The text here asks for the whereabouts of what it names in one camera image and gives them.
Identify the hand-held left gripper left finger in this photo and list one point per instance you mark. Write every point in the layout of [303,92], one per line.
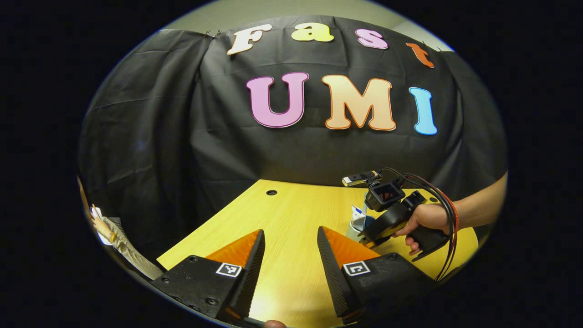
[253,273]

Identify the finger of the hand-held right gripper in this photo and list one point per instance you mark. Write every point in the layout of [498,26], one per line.
[385,233]

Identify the pale green toothbrush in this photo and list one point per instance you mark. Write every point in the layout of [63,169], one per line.
[365,207]

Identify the wooden desktop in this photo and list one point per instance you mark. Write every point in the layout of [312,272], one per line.
[291,218]

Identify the beige cloth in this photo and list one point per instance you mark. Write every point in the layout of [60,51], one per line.
[132,255]

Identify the black backdrop cloth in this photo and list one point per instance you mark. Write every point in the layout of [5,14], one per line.
[159,136]

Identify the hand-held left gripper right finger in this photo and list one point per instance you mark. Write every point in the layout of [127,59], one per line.
[334,273]

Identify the white toothpaste tube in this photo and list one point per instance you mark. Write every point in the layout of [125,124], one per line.
[357,216]

